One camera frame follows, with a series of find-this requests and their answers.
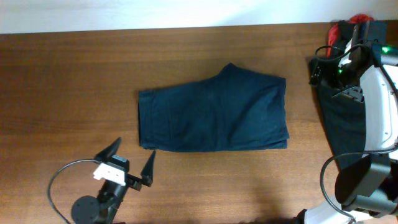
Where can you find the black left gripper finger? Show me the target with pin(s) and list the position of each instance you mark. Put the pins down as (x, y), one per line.
(108, 152)
(148, 171)

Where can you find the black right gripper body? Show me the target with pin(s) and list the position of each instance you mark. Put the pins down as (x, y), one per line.
(338, 78)

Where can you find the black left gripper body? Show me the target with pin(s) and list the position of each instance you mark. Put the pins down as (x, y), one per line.
(134, 180)

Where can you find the navy blue shorts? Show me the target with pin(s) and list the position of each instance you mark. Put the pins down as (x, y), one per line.
(236, 110)

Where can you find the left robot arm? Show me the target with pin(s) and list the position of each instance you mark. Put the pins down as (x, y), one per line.
(101, 208)

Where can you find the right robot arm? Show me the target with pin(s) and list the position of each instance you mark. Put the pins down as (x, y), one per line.
(368, 188)

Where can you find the dark navy garment pile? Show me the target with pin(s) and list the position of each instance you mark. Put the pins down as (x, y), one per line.
(344, 121)

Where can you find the red garment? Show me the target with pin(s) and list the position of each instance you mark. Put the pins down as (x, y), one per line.
(332, 33)

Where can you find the black garment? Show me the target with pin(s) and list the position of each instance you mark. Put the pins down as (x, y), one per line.
(345, 33)

